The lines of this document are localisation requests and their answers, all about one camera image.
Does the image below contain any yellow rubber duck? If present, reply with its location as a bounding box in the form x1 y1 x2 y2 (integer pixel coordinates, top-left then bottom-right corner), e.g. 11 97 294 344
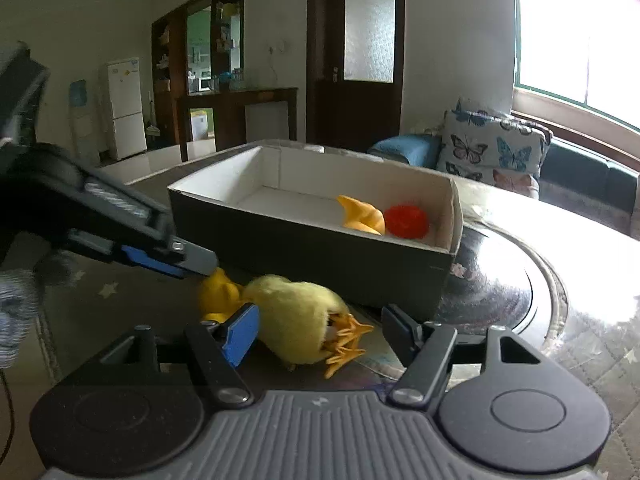
199 267 246 323

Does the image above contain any person's left forearm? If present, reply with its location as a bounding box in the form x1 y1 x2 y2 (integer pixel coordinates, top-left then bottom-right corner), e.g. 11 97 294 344
0 252 76 368

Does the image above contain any red plastic toy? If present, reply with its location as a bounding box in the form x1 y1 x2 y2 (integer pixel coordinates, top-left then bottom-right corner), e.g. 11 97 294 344
384 203 431 239

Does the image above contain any black cable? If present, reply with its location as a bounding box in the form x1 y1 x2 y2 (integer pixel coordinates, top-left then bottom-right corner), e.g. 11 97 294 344
0 367 16 466

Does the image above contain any blue cushion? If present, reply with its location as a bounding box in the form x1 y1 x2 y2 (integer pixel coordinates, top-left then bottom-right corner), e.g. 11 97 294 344
367 134 443 168

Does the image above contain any white refrigerator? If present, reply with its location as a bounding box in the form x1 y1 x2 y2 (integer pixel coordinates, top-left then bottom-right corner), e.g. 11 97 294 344
105 56 148 162

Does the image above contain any white water dispenser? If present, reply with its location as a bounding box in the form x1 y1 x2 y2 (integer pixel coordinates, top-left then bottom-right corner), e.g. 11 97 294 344
67 80 108 166

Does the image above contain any dark wooden door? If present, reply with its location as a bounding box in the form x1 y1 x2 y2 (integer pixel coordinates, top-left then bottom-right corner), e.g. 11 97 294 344
306 0 406 153

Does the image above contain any window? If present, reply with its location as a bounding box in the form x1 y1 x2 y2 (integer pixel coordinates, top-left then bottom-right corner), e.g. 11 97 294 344
512 0 640 136

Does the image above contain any butterfly print pillow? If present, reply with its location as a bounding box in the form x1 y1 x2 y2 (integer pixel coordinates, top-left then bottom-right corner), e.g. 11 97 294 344
436 109 554 196

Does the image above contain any grey cardboard box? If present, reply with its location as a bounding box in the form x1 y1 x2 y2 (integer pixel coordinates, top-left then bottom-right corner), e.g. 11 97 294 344
167 141 463 323

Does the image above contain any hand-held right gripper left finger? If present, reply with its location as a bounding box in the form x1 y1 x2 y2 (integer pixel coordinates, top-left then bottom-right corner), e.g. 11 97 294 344
99 302 262 408

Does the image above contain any dark wooden shelf cabinet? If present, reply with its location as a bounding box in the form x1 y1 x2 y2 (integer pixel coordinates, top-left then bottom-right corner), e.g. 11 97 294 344
151 0 246 161

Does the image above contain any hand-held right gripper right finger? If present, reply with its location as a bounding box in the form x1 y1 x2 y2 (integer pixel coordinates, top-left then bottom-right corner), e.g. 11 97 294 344
381 304 547 408

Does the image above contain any round black glass hotplate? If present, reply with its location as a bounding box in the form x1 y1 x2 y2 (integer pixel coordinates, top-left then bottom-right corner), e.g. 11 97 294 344
440 220 568 381

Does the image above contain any yellow plush chick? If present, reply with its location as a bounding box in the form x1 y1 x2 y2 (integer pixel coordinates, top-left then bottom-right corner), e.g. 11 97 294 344
242 274 375 380

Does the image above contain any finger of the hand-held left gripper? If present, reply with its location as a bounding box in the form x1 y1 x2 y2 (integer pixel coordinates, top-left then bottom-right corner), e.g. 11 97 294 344
120 237 219 281

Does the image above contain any white storage bin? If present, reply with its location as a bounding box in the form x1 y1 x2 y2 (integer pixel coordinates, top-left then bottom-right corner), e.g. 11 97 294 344
190 108 211 141

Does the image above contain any dark wooden console table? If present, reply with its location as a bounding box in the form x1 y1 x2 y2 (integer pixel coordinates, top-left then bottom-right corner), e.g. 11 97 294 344
176 86 299 162

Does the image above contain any orange toy animal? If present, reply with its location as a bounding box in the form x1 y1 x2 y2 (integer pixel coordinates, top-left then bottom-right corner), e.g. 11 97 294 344
336 194 387 236

